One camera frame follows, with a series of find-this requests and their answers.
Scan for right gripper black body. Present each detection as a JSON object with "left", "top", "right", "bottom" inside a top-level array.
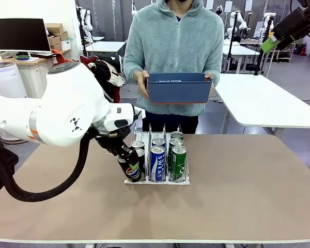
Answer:
[{"left": 291, "top": 7, "right": 310, "bottom": 39}]

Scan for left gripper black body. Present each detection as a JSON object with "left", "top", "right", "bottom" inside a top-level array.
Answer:
[{"left": 97, "top": 123, "right": 135, "bottom": 154}]

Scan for blue plastic bin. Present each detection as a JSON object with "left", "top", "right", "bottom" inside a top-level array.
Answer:
[{"left": 146, "top": 72, "right": 214, "bottom": 105}]

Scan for person's left forearm teal sleeve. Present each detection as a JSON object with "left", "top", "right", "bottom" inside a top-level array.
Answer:
[{"left": 210, "top": 59, "right": 225, "bottom": 88}]

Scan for person's right forearm teal sleeve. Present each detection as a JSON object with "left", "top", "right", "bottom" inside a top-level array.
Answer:
[{"left": 123, "top": 59, "right": 145, "bottom": 86}]

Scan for clear plastic can dispenser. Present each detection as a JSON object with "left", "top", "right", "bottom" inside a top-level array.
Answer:
[{"left": 123, "top": 123, "right": 191, "bottom": 185}]

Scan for person's right hand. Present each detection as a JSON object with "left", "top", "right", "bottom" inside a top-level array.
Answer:
[{"left": 133, "top": 71, "right": 150, "bottom": 99}]

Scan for person's left hand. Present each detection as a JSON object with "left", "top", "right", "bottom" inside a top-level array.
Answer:
[{"left": 204, "top": 73, "right": 215, "bottom": 101}]

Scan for black tripod stand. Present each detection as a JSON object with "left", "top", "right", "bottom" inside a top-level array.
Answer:
[{"left": 254, "top": 15, "right": 273, "bottom": 76}]

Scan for wooden shelf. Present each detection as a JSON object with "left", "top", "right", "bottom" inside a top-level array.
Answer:
[{"left": 273, "top": 43, "right": 297, "bottom": 63}]

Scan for blue Pocari Sweat can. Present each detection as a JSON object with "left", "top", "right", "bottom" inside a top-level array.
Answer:
[
  {"left": 151, "top": 137, "right": 166, "bottom": 148},
  {"left": 149, "top": 145, "right": 166, "bottom": 181}
]

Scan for white background table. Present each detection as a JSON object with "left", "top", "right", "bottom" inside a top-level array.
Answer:
[
  {"left": 84, "top": 41, "right": 127, "bottom": 56},
  {"left": 222, "top": 43, "right": 261, "bottom": 75}
]

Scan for white side table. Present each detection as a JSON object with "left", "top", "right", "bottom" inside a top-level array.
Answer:
[{"left": 213, "top": 73, "right": 310, "bottom": 139}]

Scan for red and black clothes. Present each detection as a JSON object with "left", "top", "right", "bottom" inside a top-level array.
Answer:
[{"left": 80, "top": 54, "right": 125, "bottom": 104}]

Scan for person in teal fleece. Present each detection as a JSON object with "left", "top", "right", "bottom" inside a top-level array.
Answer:
[{"left": 123, "top": 0, "right": 225, "bottom": 134}]

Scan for orange jacket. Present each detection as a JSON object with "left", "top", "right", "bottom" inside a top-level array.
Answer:
[{"left": 51, "top": 49, "right": 68, "bottom": 65}]

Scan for white cabinet desk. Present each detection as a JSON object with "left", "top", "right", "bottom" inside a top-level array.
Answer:
[{"left": 14, "top": 53, "right": 58, "bottom": 99}]

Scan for small white box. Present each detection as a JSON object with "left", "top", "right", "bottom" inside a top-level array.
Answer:
[{"left": 61, "top": 38, "right": 73, "bottom": 52}]

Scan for white air purifier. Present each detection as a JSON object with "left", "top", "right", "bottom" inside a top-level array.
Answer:
[{"left": 0, "top": 61, "right": 29, "bottom": 145}]

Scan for black computer monitor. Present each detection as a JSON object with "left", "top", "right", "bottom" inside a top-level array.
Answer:
[{"left": 0, "top": 18, "right": 52, "bottom": 52}]

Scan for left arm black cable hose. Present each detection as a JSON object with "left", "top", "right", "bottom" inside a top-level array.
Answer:
[{"left": 0, "top": 134, "right": 99, "bottom": 203}]

